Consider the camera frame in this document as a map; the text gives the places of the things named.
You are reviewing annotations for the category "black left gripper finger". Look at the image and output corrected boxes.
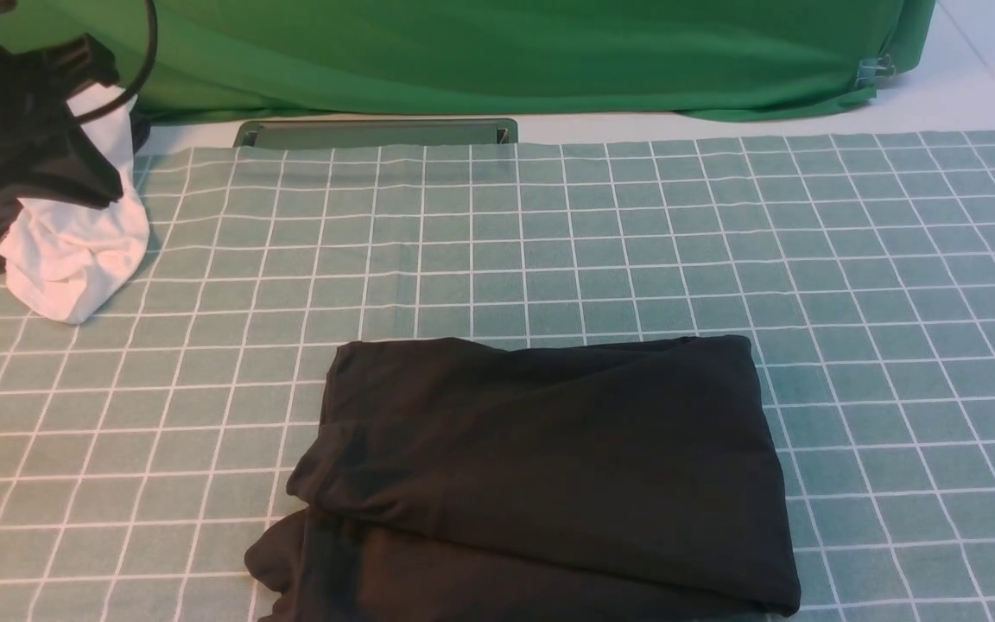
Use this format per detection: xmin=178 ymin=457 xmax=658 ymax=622
xmin=0 ymin=130 xmax=124 ymax=210
xmin=22 ymin=35 xmax=121 ymax=101

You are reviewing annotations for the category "dark gray long-sleeve shirt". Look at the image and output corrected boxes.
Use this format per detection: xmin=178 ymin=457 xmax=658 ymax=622
xmin=244 ymin=335 xmax=802 ymax=621

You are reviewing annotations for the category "white crumpled garment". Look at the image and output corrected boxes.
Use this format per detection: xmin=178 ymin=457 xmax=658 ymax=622
xmin=0 ymin=99 xmax=150 ymax=324

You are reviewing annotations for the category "green backdrop cloth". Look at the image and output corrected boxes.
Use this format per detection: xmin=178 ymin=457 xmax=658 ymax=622
xmin=0 ymin=0 xmax=937 ymax=124

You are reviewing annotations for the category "green checkered tablecloth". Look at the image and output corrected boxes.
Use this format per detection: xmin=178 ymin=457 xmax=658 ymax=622
xmin=0 ymin=130 xmax=995 ymax=621

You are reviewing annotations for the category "metal binder clip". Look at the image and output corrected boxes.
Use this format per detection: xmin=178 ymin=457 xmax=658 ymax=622
xmin=854 ymin=54 xmax=899 ymax=88

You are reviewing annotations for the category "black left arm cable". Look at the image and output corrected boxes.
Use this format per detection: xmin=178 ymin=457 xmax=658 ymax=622
xmin=0 ymin=0 xmax=159 ymax=174

